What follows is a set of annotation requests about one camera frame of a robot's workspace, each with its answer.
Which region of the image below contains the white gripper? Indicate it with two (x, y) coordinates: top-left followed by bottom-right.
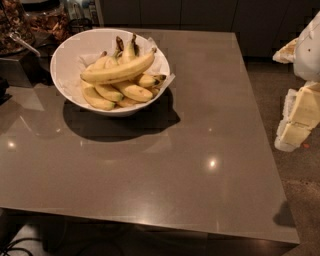
(272, 11), (320, 152)

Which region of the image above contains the long yellow banana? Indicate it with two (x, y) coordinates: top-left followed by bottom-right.
(80, 48), (157, 84)

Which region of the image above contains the white paper bowl liner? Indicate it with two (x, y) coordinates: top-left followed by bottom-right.
(78, 36), (176, 101)

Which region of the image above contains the small right yellow banana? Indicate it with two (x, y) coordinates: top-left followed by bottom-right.
(134, 74), (167, 88)

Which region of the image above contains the centre right yellow banana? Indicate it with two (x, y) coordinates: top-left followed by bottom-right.
(113, 81), (153, 102)

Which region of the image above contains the upright rear yellow banana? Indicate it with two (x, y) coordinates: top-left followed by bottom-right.
(117, 34), (139, 64)

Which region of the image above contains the bottom yellow banana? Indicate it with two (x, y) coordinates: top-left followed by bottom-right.
(117, 88), (160, 108)

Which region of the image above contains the middle lower yellow banana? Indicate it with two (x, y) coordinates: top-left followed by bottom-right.
(95, 84), (123, 102)

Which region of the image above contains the rear left yellow banana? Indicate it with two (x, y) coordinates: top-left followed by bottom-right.
(87, 36), (124, 70)

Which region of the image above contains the front left yellow banana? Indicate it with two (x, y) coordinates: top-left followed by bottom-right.
(81, 81), (115, 111)

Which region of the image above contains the white ceramic bowl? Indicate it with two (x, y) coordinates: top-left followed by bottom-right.
(50, 28), (174, 117)

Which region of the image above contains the glass jar with snacks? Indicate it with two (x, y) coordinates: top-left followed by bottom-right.
(21, 0), (71, 43)

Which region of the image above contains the glass jar with nuts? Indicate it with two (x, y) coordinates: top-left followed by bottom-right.
(0, 0), (35, 56)

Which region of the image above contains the metal scoop handle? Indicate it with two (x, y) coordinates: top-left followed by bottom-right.
(9, 32), (41, 57)

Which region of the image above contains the black floor cable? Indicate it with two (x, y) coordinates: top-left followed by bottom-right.
(0, 237), (44, 256)

